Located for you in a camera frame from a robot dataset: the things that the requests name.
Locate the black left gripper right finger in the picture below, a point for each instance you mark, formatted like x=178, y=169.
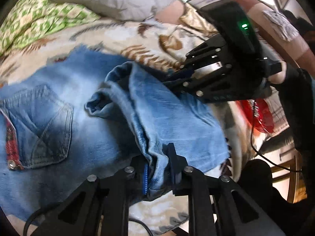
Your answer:
x=216, y=206

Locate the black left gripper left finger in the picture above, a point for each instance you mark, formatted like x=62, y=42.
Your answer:
x=98, y=206

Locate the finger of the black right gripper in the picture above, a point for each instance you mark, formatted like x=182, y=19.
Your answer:
x=218, y=82
x=209, y=52

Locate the blue denim jeans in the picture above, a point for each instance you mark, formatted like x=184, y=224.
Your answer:
x=91, y=114

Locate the right hand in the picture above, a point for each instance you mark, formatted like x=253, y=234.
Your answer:
x=279, y=77

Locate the red glass bowl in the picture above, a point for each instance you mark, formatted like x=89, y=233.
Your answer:
x=257, y=113

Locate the beige crinkled pillow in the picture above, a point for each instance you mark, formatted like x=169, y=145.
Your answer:
x=192, y=19

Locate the leaf pattern cream blanket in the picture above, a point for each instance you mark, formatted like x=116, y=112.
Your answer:
x=159, y=46

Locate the green white patterned quilt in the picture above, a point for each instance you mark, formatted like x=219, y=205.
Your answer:
x=30, y=20

